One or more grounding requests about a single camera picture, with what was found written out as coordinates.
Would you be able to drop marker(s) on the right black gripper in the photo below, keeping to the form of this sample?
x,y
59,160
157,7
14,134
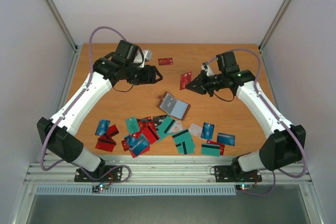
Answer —
x,y
203,84

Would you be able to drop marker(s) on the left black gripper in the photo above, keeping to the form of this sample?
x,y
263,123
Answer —
x,y
149,77

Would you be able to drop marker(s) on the red vip card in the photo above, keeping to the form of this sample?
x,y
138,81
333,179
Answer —
x,y
185,79

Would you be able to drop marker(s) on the brown leather card holder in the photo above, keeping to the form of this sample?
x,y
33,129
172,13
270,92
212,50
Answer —
x,y
180,109

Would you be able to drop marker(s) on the teal card black stripe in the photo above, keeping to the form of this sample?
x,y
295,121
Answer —
x,y
164,128
186,147
182,136

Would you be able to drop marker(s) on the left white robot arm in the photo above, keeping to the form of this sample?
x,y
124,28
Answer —
x,y
58,133

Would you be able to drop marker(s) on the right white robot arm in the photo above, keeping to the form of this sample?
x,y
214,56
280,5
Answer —
x,y
285,141

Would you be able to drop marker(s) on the lone red card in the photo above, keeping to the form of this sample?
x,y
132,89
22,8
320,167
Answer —
x,y
165,61

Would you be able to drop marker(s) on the white card right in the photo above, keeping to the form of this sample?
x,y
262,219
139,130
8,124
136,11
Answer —
x,y
195,130

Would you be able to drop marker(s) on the white card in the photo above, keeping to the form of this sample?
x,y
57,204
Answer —
x,y
195,130
177,126

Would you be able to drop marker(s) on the white card centre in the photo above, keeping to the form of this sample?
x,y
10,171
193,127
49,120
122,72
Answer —
x,y
177,126

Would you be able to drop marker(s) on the black vip card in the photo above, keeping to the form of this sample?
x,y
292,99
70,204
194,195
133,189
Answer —
x,y
159,119

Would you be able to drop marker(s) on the teal card upper left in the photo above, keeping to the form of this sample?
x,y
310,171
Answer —
x,y
132,125

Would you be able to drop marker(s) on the blue card far right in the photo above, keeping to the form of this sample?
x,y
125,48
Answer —
x,y
226,139

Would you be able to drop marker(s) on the red card black stripe centre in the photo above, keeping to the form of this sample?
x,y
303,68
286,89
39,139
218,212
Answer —
x,y
150,134

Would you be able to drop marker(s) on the red card black stripe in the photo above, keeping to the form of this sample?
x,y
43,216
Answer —
x,y
150,134
105,143

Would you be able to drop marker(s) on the teal card bottom right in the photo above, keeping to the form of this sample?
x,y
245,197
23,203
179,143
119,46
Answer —
x,y
210,150

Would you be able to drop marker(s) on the red card bottom right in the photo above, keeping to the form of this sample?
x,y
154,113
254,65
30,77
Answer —
x,y
222,146

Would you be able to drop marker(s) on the red card upper left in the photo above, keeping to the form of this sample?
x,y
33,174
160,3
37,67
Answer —
x,y
112,131

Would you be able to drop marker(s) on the blue card lower pile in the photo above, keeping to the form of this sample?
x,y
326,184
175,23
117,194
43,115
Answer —
x,y
139,146

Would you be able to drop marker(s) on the blue card far left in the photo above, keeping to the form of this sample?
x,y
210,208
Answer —
x,y
102,127

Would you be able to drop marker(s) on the red card black stripe left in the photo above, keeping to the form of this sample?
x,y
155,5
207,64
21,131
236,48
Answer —
x,y
105,143

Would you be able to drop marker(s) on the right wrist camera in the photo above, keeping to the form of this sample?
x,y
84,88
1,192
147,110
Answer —
x,y
205,67

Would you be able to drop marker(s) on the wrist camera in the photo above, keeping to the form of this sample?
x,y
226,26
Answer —
x,y
205,67
142,58

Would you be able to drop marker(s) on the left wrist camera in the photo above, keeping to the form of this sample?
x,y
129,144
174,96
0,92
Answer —
x,y
142,58

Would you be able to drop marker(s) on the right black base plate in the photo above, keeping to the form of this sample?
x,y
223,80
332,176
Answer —
x,y
226,174

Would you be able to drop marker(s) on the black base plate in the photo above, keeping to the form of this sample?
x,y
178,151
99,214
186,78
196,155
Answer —
x,y
226,174
115,172

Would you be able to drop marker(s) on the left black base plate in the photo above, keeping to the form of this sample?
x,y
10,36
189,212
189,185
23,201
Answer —
x,y
115,172

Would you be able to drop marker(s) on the slotted grey cable duct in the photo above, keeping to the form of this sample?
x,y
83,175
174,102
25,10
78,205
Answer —
x,y
137,190

